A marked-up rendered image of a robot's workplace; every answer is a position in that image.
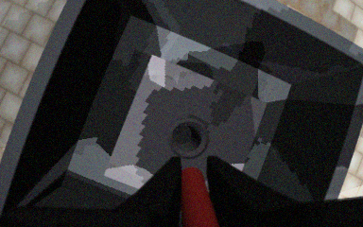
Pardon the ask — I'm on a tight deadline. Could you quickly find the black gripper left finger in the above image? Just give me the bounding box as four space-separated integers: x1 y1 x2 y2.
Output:
0 157 182 227

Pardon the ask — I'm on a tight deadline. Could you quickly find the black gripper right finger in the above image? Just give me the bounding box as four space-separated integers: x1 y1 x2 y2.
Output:
207 156 363 227

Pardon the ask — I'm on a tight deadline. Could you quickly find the red peg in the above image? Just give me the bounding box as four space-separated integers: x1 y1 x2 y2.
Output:
181 166 219 227

